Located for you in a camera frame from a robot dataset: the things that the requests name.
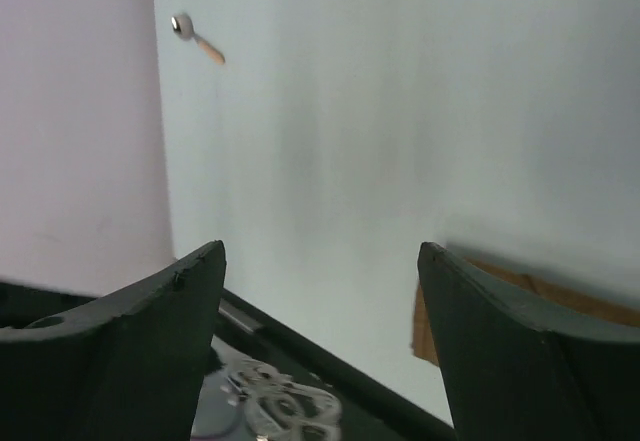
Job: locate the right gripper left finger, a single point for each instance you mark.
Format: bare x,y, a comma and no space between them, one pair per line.
125,366

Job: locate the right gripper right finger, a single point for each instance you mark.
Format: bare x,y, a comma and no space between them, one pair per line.
518,367

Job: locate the brown cloth napkin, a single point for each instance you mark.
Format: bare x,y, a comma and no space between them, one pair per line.
423,346

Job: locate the spoon with wooden handle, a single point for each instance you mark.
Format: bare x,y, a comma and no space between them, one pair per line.
183,28

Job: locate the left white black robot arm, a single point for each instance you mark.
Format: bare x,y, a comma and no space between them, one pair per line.
248,399

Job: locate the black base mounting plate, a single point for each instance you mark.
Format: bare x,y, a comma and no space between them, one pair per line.
372,411

